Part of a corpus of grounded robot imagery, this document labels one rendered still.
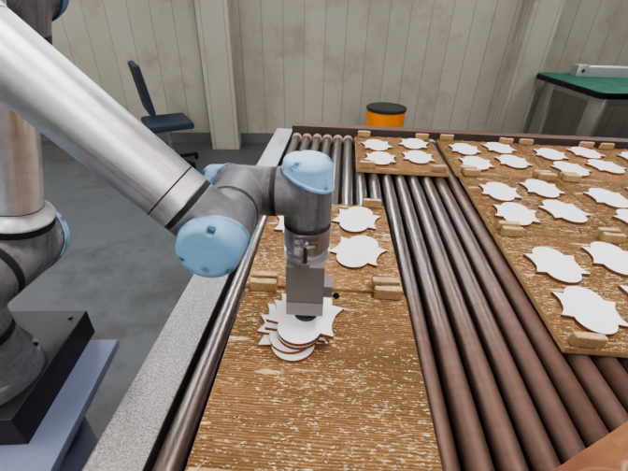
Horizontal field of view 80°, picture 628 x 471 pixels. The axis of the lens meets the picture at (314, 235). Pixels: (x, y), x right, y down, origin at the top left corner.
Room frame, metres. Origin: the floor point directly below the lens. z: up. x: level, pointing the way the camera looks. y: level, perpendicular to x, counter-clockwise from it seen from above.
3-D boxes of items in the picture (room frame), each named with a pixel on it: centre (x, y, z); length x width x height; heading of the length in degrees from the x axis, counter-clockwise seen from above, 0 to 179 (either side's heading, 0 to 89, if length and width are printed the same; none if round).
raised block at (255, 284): (0.63, 0.11, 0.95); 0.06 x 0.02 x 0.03; 87
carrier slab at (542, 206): (1.10, -0.70, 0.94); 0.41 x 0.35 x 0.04; 175
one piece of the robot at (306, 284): (0.51, 0.00, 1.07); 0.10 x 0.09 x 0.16; 88
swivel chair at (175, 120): (3.62, 1.47, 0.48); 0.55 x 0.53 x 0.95; 101
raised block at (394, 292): (0.61, -0.16, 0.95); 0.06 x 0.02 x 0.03; 87
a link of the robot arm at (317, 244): (0.51, 0.01, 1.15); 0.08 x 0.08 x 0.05
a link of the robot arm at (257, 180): (0.50, 0.11, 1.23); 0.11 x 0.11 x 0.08; 88
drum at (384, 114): (3.71, -0.66, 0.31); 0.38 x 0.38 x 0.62
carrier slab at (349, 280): (0.84, -0.03, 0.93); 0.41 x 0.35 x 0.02; 178
